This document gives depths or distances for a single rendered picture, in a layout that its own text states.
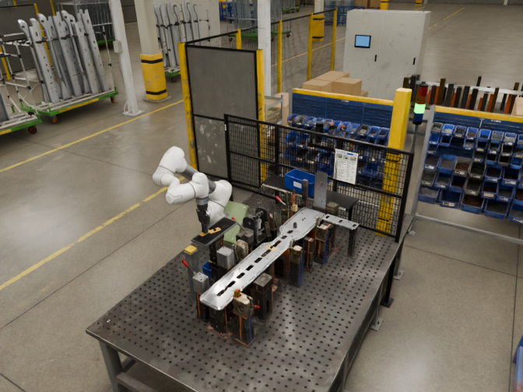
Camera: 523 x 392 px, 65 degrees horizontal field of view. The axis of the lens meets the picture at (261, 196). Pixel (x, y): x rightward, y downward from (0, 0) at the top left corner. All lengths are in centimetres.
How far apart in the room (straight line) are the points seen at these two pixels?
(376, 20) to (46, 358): 824
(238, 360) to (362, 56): 794
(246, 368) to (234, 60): 371
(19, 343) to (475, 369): 383
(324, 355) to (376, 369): 97
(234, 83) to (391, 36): 486
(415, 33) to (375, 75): 115
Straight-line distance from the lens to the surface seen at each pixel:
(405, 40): 944
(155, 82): 1057
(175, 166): 319
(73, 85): 1062
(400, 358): 381
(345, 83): 761
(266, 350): 279
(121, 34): 956
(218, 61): 546
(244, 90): 532
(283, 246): 311
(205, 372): 272
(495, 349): 416
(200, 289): 280
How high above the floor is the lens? 282
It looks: 29 degrees down
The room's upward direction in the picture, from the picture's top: 1 degrees counter-clockwise
